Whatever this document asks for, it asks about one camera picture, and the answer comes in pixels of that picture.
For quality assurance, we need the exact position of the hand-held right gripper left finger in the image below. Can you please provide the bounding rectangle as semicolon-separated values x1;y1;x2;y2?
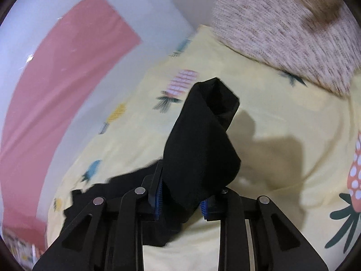
32;160;164;271

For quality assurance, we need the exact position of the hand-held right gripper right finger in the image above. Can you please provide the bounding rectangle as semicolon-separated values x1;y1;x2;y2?
200;189;329;271

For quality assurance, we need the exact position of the black garment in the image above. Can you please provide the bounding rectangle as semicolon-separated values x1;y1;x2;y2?
62;77;242;247

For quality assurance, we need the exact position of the yellow pineapple print bed sheet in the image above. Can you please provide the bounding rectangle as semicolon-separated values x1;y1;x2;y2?
45;24;361;271

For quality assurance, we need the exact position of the grey pineapple print cloth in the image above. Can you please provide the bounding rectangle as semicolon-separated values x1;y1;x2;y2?
1;226;46;269

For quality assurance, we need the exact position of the speckled beige pillow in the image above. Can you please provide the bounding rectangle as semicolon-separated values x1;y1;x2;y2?
211;0;361;96

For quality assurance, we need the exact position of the white headboard panel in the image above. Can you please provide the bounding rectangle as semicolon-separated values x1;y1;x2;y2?
172;0;219;33

